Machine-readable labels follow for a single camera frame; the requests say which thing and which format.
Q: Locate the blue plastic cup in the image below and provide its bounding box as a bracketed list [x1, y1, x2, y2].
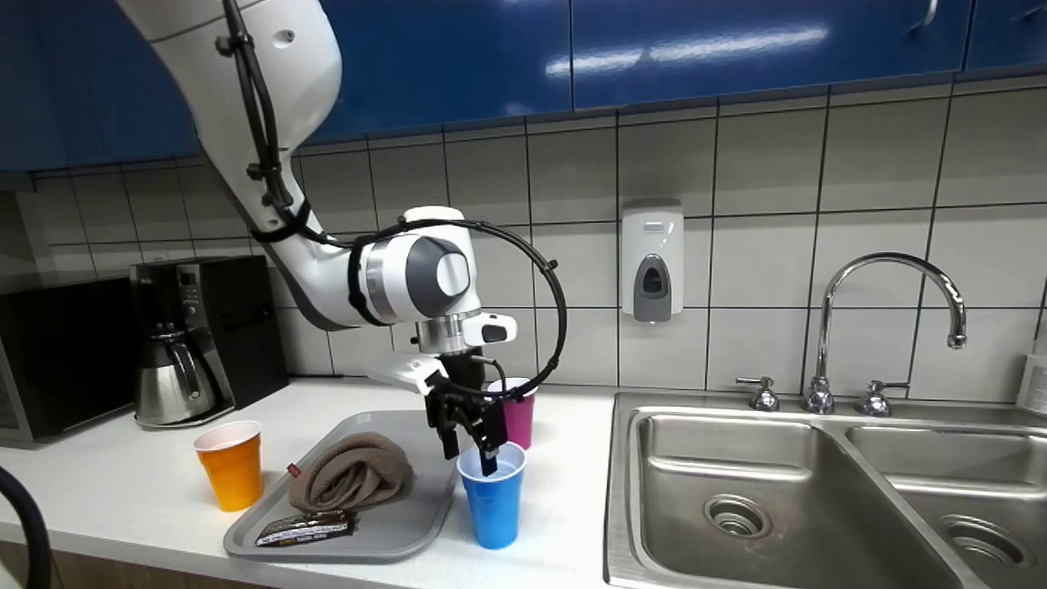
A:
[456, 438, 529, 552]

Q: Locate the grey plastic tray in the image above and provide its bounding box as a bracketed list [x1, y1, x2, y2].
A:
[223, 407, 483, 565]

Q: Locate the steel coffee carafe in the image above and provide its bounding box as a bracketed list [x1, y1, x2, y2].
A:
[133, 325, 238, 431]

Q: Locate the magenta plastic cup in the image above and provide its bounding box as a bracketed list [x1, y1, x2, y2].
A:
[483, 377, 539, 452]

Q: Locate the stainless steel double sink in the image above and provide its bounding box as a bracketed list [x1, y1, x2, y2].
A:
[603, 390, 1047, 589]

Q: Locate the black curved hose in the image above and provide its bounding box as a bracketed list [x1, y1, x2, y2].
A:
[0, 463, 55, 589]

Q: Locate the white wall soap dispenser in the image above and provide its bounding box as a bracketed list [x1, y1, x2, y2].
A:
[617, 203, 686, 325]

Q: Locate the beige knitted cloth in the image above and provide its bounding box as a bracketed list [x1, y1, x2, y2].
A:
[286, 431, 416, 516]

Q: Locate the blue cabinet door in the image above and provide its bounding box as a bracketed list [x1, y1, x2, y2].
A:
[0, 0, 205, 178]
[313, 0, 577, 143]
[568, 0, 975, 114]
[963, 0, 1047, 78]

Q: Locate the black coffee maker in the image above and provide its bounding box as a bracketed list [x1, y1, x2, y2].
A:
[128, 255, 290, 431]

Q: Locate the chrome faucet handle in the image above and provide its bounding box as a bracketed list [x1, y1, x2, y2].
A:
[733, 377, 784, 415]
[853, 377, 909, 418]

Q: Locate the dark snack wrapper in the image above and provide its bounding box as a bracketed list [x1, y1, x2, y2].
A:
[254, 515, 361, 548]

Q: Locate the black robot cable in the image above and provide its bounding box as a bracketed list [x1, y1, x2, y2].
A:
[215, 0, 568, 401]

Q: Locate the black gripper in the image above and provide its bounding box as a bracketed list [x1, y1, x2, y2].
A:
[423, 349, 512, 476]

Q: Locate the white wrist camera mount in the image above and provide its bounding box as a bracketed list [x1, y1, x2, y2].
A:
[395, 312, 520, 398]

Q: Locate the chrome gooseneck faucet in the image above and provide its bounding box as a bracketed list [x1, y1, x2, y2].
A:
[801, 248, 971, 418]

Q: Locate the orange plastic cup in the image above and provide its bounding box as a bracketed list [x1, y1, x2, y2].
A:
[194, 423, 268, 516]

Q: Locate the black microwave oven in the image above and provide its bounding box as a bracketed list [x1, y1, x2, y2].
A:
[0, 275, 144, 452]

